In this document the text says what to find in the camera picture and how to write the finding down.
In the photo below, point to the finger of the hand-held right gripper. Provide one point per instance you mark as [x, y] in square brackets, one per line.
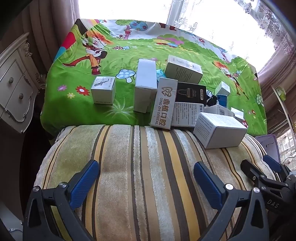
[248, 168]
[271, 163]

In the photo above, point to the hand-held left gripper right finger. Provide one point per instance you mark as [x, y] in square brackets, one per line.
[208, 185]

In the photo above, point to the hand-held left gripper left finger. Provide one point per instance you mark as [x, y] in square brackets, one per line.
[84, 183]

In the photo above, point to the small dark blue box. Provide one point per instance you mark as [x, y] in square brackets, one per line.
[223, 100]

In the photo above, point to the purple white storage box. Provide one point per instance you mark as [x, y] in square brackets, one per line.
[269, 146]

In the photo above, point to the large white box fine print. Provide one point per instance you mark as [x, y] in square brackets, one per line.
[219, 134]

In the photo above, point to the striped plush cushion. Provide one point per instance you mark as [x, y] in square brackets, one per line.
[143, 173]

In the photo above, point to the white blue medicine box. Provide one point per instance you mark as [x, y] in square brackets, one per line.
[217, 109]

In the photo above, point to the black binder clip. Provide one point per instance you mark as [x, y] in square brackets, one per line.
[211, 100]

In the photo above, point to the plastic-wrapped white cube box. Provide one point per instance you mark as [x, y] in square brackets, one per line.
[221, 88]

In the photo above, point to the white box with grey logo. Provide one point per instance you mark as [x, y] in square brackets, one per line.
[163, 104]

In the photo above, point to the white cube box saxophone print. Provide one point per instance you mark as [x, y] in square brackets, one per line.
[103, 91]

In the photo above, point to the black product box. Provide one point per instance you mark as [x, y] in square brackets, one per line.
[189, 91]

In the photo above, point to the brown curtain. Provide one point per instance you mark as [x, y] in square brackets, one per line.
[277, 64]
[46, 23]

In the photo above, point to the white box with gold print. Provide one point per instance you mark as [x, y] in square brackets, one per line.
[182, 70]

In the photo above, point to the white carved dresser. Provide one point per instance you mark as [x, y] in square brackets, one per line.
[13, 88]

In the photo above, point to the teal small box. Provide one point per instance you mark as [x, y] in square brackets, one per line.
[160, 74]

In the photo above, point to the tall plain white box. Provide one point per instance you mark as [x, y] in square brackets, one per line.
[144, 76]

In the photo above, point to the green cartoon printed sheet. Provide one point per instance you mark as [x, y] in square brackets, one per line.
[104, 58]

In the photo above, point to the white lace curtain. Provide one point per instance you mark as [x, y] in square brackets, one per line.
[231, 20]

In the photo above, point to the window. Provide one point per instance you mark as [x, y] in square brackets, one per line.
[129, 10]

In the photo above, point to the white curved frame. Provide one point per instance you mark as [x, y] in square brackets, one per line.
[279, 91]

